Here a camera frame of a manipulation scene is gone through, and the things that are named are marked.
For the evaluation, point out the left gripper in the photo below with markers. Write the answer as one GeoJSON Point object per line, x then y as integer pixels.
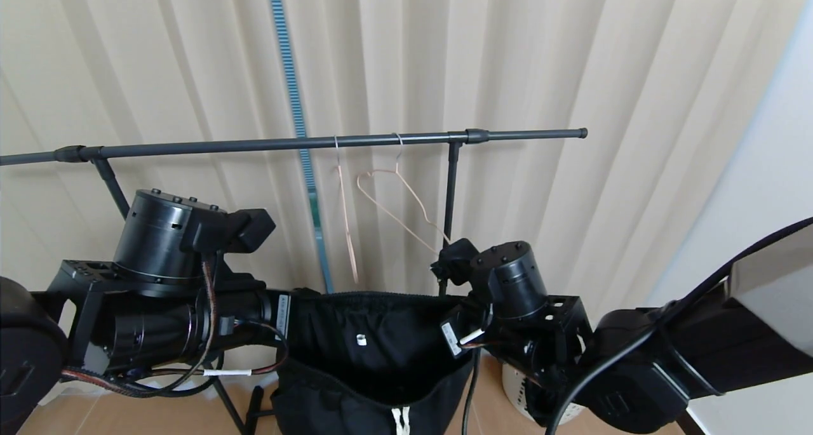
{"type": "Point", "coordinates": [235, 321]}

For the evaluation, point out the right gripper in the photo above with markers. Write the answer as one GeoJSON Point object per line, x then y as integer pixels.
{"type": "Point", "coordinates": [473, 333]}

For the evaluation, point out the black shorts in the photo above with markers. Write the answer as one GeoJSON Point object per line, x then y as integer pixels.
{"type": "Point", "coordinates": [368, 371]}

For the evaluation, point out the pink clothes hanger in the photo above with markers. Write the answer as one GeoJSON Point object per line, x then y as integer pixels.
{"type": "Point", "coordinates": [413, 197]}
{"type": "Point", "coordinates": [346, 232]}

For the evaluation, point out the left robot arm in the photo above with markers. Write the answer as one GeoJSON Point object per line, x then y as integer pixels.
{"type": "Point", "coordinates": [152, 238]}

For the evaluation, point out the white laundry basket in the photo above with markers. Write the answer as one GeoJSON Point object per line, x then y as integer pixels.
{"type": "Point", "coordinates": [521, 390]}

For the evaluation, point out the black clothes rack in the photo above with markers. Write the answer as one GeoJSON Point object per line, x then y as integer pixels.
{"type": "Point", "coordinates": [254, 145]}

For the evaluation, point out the beige curtain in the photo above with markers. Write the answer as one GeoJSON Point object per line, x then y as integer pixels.
{"type": "Point", "coordinates": [540, 60]}

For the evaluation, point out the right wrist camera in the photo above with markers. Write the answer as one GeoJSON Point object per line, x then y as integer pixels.
{"type": "Point", "coordinates": [454, 260]}

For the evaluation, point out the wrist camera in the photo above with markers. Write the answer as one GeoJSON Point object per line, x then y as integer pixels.
{"type": "Point", "coordinates": [251, 232]}
{"type": "Point", "coordinates": [454, 260]}

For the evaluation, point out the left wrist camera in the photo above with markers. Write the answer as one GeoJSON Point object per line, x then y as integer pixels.
{"type": "Point", "coordinates": [251, 232]}

